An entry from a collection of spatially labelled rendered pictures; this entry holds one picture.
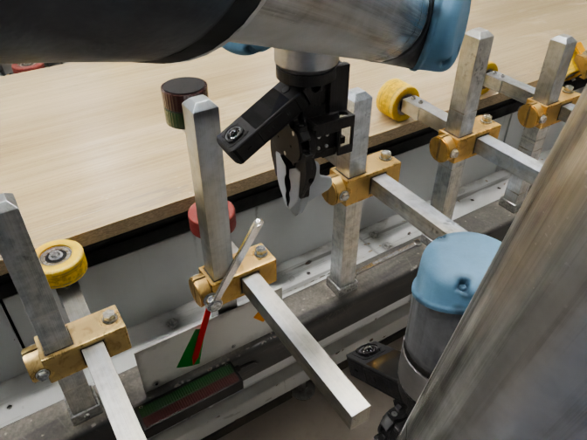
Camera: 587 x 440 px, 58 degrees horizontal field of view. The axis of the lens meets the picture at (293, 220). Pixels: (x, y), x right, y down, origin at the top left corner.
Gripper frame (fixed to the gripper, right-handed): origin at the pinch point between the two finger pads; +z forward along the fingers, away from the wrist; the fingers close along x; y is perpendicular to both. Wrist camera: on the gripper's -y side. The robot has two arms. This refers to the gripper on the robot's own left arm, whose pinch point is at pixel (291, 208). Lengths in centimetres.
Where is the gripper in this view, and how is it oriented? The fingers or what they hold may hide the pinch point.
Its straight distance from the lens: 73.4
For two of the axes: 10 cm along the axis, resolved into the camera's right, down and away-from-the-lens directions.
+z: 0.0, 7.9, 6.1
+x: -5.2, -5.2, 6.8
